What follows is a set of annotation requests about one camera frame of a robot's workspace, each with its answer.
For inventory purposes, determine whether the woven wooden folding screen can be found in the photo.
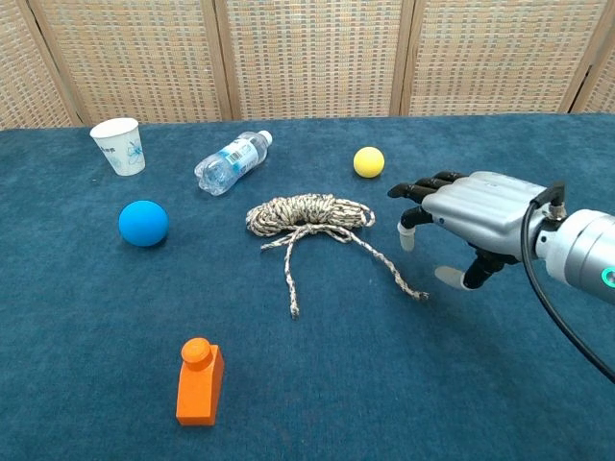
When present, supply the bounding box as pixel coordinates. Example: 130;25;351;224
0;0;615;131

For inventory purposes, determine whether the clear plastic water bottle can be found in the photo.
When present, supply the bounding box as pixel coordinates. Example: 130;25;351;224
193;130;274;197

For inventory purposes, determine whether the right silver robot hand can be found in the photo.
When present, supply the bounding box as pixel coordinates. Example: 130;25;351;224
386;170;554;292

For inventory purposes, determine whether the yellow foam ball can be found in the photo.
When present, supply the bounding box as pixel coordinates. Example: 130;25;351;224
353;146;386;180

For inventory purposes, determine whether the blue carpet table cover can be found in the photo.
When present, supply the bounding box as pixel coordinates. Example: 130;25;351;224
0;112;615;461

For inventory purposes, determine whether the blue foam ball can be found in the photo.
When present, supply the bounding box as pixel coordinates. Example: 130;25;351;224
118;200;170;248

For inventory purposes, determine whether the beige braided rope bundle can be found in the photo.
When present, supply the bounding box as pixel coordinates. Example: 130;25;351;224
245;192;431;321

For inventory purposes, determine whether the orange plastic block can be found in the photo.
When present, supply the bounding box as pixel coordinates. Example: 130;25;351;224
175;336;226;427

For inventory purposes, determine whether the white paper cup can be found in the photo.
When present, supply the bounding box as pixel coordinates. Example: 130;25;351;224
89;117;147;178

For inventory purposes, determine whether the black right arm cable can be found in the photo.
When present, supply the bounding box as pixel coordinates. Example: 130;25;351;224
521;181;615;385

